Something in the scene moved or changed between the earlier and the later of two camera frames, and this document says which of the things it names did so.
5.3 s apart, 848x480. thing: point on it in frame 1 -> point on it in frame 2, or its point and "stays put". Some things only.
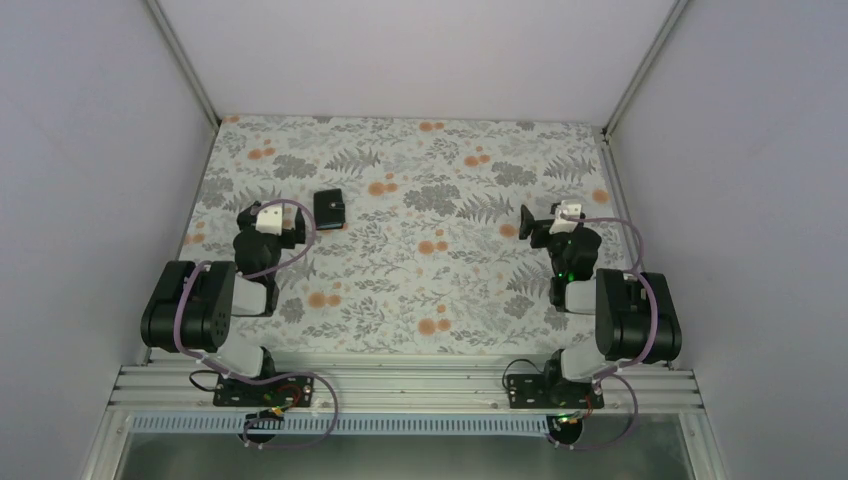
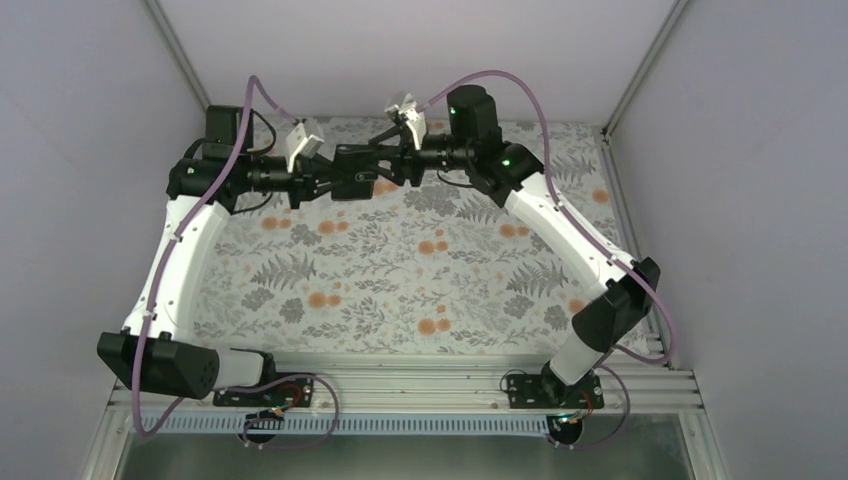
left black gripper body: (290, 239) -> (300, 181)
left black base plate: (284, 392) stays put
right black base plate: (538, 391) stays put
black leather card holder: (329, 209) -> (356, 165)
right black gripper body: (558, 262) -> (407, 158)
